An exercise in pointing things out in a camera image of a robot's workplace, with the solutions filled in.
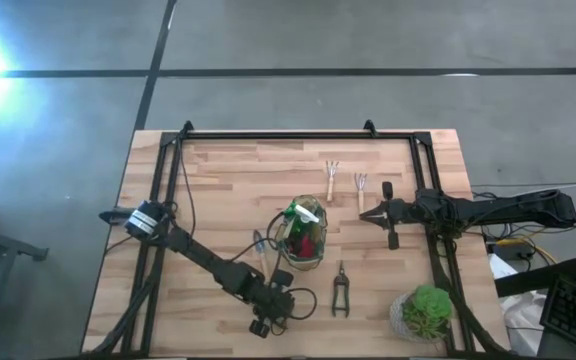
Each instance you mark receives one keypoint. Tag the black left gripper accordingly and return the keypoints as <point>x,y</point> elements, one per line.
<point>268,302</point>

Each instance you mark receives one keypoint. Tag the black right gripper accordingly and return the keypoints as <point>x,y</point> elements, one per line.
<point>403,212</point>

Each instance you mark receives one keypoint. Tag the cream green canvas gardening bag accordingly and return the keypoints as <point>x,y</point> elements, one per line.
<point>308,264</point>

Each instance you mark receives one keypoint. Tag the red black gardening glove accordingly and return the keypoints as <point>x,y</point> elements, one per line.
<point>308,247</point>

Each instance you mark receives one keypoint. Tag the green spray bottle white trigger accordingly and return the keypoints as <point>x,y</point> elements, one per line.
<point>305,214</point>

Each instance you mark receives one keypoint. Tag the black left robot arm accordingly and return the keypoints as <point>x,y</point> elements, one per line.
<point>208,260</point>

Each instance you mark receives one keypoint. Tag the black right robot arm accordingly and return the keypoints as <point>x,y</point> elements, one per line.
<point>493,210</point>

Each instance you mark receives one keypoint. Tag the white plastic bag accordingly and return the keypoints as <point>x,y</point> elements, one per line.
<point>518,315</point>

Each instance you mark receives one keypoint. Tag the succulent in white patterned pot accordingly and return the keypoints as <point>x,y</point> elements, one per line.
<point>428,310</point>

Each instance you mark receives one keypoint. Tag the black power strip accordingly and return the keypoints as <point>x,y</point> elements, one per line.
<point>508,251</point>

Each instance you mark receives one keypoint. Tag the black desk beam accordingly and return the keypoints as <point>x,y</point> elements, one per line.
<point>538,277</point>

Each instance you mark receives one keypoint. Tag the black keyboard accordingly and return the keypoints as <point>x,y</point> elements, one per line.
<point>575,312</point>

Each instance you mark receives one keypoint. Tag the black aluminium table frame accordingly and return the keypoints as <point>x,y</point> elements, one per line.
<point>293,135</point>

